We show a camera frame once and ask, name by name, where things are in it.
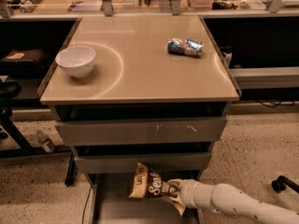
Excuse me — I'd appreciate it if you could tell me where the open bottom drawer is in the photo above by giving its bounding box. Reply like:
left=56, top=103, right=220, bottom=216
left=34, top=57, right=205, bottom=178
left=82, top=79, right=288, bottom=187
left=88, top=173, right=204, bottom=224

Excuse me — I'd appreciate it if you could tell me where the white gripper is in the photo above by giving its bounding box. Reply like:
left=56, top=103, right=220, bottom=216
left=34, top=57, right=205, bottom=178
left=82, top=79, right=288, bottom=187
left=167, top=178, right=201, bottom=216

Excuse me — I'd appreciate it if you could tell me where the white bowl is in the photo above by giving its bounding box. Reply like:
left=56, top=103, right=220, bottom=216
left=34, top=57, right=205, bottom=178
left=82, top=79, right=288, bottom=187
left=55, top=46, right=96, bottom=77

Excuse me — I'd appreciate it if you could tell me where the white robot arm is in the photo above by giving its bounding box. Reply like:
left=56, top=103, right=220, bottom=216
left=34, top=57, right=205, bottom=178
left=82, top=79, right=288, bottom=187
left=168, top=179, right=299, bottom=224

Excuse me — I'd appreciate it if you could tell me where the top grey drawer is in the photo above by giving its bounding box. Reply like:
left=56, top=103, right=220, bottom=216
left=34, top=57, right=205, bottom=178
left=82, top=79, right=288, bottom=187
left=55, top=117, right=227, bottom=147

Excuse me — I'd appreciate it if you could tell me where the black cable on floor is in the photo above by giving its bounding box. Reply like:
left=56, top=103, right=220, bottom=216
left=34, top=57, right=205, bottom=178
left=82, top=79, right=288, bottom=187
left=80, top=185, right=93, bottom=224

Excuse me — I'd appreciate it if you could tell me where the black chair base leg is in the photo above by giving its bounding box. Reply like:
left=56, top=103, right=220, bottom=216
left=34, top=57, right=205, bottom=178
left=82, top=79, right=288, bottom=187
left=271, top=175, right=299, bottom=193

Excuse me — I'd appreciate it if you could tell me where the blue snack packet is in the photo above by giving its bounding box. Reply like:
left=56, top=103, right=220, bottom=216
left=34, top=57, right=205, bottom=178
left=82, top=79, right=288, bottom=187
left=167, top=38, right=204, bottom=57

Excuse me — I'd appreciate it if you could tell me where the brown chip bag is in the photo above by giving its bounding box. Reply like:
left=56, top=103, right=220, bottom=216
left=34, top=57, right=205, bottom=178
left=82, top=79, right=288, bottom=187
left=130, top=162, right=179, bottom=199

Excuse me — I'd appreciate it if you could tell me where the grey drawer cabinet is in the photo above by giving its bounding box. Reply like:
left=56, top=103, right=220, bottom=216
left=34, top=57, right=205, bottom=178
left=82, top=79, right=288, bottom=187
left=36, top=15, right=242, bottom=224

